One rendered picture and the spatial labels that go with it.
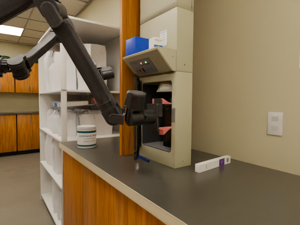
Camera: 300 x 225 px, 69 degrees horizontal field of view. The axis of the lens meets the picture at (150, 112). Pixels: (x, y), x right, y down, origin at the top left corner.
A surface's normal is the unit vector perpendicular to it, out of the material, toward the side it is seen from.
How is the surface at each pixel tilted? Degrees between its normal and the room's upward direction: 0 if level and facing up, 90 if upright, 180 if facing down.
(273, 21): 90
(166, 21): 90
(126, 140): 90
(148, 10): 90
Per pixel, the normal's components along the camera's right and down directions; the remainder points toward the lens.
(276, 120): -0.81, 0.03
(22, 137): 0.58, 0.05
